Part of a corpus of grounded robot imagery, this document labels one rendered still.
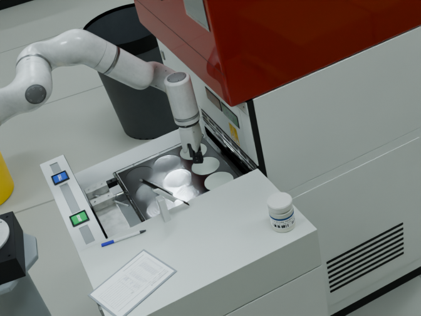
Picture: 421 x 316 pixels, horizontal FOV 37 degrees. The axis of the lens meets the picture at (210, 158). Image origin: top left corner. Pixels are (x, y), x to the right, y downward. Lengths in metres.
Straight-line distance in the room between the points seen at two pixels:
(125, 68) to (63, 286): 1.68
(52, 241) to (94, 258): 1.69
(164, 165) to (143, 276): 0.59
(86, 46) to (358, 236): 1.28
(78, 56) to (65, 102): 2.99
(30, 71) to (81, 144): 2.46
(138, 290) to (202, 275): 0.18
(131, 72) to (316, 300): 0.89
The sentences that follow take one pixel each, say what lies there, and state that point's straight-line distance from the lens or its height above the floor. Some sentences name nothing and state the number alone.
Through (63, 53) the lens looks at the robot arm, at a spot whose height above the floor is 1.50.
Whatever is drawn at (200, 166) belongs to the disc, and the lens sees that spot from 2.22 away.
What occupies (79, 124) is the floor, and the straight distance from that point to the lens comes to 4.47.
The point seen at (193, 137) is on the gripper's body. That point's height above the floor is 1.09.
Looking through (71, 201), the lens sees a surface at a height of 0.96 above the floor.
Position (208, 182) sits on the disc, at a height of 0.90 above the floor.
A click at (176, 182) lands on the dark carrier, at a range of 2.18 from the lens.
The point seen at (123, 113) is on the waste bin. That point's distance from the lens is 4.02.
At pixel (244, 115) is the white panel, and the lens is 1.95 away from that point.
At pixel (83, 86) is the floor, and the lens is 4.94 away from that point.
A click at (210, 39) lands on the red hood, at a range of 1.81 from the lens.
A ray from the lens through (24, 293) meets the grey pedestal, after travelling 2.35.
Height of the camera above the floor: 2.23
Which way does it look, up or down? 36 degrees down
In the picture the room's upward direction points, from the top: 14 degrees counter-clockwise
